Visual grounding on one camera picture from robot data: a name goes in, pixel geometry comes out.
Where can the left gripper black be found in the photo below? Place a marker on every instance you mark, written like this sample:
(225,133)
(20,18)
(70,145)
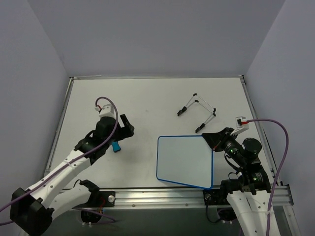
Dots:
(122,132)

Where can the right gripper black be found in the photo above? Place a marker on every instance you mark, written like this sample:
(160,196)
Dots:
(220,138)

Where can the blue whiteboard eraser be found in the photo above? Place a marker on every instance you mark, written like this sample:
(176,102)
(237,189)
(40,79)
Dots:
(116,147)

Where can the blue-framed whiteboard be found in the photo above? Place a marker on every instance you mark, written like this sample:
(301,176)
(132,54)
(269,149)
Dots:
(186,160)

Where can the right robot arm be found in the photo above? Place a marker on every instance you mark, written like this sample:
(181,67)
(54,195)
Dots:
(247,198)

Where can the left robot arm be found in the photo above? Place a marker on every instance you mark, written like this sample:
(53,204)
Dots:
(34,209)

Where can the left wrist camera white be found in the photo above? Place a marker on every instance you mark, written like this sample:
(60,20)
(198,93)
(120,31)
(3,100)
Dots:
(105,111)

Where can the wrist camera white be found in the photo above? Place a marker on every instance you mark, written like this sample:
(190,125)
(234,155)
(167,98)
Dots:
(242,125)
(105,111)

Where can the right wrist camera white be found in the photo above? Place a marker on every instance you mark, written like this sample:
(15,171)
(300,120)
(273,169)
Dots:
(242,125)

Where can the wire whiteboard stand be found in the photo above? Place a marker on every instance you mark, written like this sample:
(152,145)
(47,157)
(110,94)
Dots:
(199,110)

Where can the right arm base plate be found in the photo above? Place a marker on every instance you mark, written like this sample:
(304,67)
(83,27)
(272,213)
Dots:
(212,197)

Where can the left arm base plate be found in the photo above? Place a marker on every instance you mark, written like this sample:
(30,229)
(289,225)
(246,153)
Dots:
(106,199)

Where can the aluminium front rail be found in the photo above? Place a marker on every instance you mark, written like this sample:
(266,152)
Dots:
(138,198)

